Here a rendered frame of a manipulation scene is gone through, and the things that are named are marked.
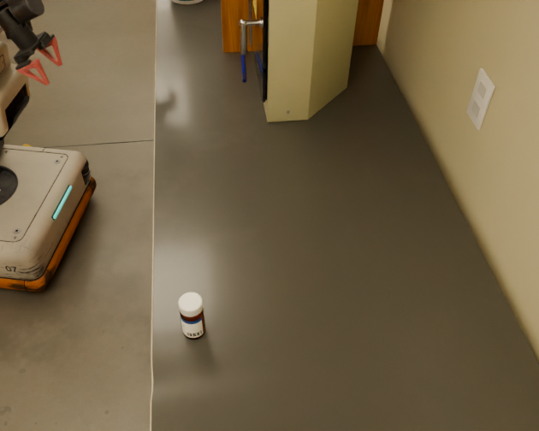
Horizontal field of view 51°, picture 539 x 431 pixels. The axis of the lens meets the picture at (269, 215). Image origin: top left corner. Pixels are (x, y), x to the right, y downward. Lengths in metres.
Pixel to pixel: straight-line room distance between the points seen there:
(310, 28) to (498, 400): 0.89
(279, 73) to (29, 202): 1.29
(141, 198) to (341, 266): 1.66
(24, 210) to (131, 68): 1.50
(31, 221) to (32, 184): 0.21
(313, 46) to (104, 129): 1.90
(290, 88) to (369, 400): 0.81
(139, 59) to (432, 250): 2.75
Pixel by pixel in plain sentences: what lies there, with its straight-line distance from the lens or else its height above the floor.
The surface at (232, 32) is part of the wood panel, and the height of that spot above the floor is 1.00.
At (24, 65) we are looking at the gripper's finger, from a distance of 1.67.
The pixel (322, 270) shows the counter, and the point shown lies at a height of 0.94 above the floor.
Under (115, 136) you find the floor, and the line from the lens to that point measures 3.11.
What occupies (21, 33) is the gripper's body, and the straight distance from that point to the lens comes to 1.68.
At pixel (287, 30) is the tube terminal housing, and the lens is 1.41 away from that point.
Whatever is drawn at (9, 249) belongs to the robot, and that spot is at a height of 0.27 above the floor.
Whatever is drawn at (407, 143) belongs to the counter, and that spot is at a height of 0.94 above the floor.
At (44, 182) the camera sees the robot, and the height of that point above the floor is 0.28.
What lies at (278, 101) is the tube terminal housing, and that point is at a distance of 1.51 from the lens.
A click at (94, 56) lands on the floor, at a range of 3.81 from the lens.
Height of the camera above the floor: 1.87
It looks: 46 degrees down
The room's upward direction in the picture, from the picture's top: 1 degrees clockwise
